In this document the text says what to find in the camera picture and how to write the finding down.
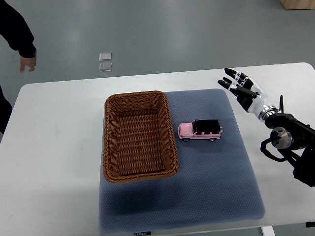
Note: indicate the bystander bare hand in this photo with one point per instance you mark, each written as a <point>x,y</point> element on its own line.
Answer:
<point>30,63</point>

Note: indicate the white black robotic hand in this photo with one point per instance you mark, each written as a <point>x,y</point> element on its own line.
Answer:
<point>249,94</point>

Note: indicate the pink toy car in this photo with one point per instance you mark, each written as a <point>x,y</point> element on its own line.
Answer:
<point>200,129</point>

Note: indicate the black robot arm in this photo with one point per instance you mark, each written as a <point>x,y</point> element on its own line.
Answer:
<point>290,140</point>

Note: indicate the brown wicker basket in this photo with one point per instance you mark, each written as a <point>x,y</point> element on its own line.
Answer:
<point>139,140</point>

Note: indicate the bystander dark sleeve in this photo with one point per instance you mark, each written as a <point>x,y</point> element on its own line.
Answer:
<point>15,31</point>

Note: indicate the bystander dark trouser leg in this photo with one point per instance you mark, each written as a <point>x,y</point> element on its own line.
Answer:
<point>5,112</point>

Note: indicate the lower floor socket plate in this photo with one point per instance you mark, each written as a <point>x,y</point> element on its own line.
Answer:
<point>105,66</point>

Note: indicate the floor socket plate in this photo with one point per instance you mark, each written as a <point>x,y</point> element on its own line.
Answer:
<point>105,56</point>
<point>105,66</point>

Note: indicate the upper floor socket plate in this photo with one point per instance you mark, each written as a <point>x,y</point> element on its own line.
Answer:
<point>105,56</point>

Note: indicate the blue grey foam mat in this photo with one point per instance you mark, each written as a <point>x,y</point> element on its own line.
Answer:
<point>215,182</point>

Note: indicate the wooden box corner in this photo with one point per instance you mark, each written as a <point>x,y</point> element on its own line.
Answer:
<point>298,4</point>

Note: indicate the white table leg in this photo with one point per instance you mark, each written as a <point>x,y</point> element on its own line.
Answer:
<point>267,231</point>

